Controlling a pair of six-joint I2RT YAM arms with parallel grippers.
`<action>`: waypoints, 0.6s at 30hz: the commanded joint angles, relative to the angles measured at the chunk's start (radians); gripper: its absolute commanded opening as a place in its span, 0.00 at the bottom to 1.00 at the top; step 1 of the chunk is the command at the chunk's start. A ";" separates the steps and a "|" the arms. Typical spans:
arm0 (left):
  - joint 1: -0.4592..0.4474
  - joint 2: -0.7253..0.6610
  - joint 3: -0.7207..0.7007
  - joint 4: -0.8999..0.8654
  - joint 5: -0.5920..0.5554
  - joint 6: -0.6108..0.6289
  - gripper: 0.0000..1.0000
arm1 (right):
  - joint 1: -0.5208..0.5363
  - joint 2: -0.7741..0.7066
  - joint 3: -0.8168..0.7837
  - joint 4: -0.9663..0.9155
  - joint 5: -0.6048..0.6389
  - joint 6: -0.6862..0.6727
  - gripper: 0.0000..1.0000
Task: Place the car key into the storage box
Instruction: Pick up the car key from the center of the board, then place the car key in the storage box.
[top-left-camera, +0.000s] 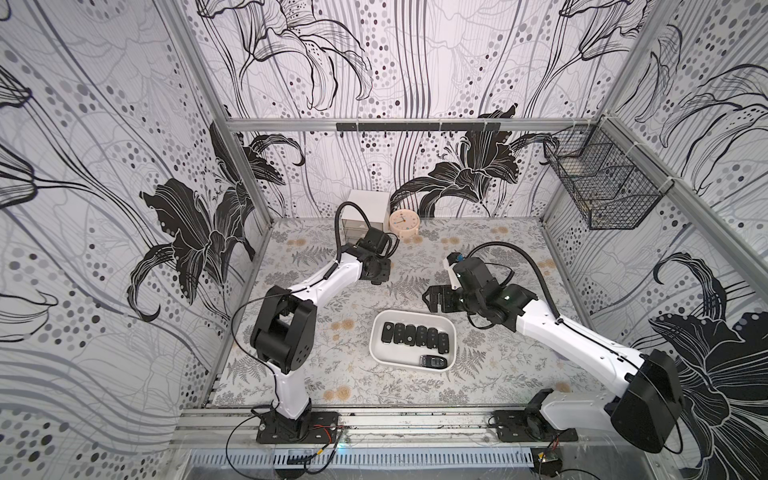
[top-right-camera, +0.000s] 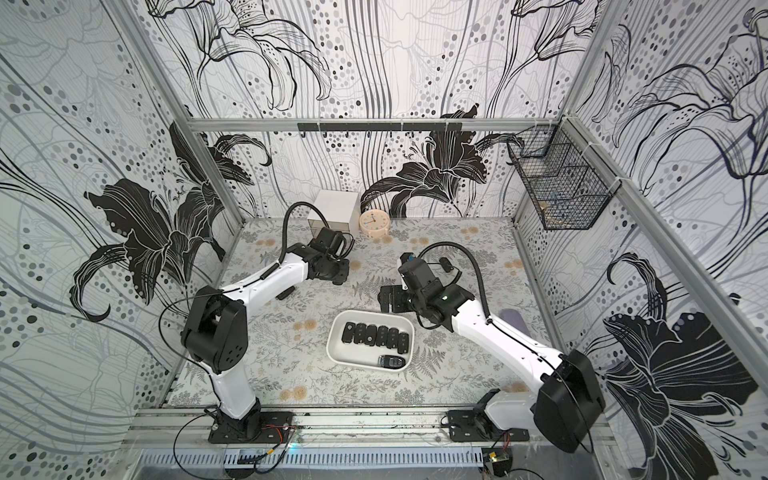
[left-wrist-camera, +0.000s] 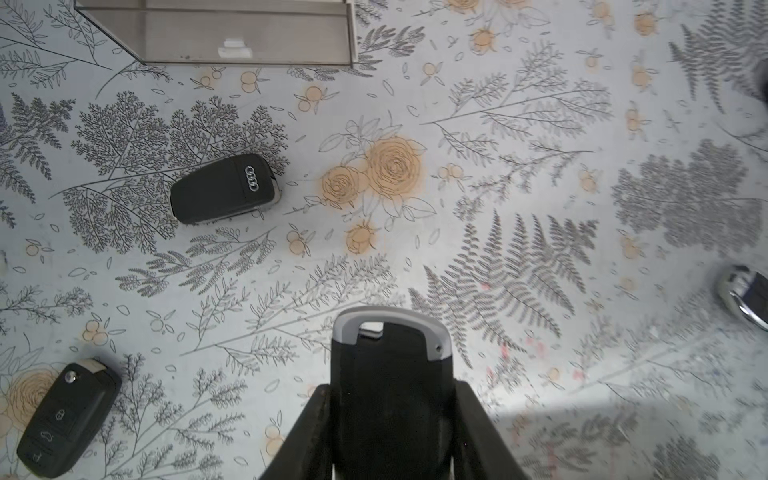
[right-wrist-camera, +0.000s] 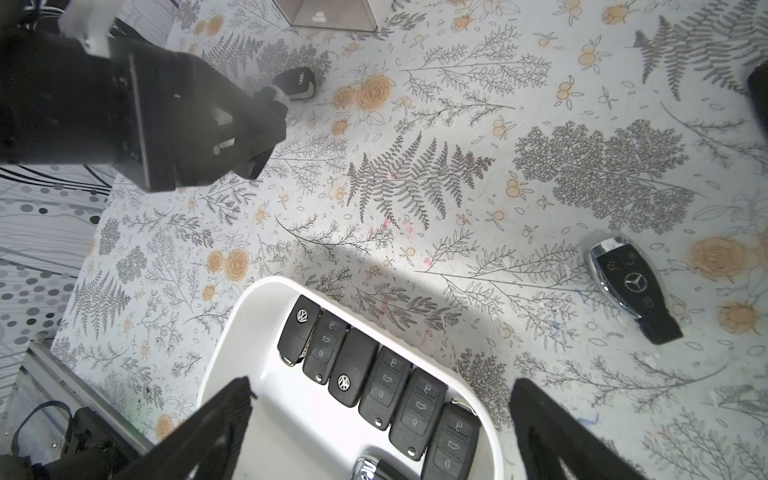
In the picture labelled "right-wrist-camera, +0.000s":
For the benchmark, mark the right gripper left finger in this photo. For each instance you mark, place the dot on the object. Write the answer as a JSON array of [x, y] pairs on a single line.
[[207, 445]]

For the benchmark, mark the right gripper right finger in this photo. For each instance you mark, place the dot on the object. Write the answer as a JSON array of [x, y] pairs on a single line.
[[551, 442]]

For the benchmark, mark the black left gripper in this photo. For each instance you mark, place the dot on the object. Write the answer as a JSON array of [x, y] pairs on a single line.
[[63, 105]]

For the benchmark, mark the white rectangular storage tray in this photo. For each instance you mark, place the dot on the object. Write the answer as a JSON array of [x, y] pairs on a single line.
[[297, 430]]

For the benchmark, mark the black flip key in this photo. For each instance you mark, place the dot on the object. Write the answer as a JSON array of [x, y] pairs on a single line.
[[757, 83], [297, 330], [452, 449]]

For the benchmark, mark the silver edged smart key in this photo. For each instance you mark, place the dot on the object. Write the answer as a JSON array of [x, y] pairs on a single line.
[[367, 468]]

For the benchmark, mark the black mercedes key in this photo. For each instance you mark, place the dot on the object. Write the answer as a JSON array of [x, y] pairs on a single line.
[[628, 279]]

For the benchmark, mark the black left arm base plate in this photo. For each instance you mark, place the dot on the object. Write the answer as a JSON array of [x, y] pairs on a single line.
[[60, 440]]

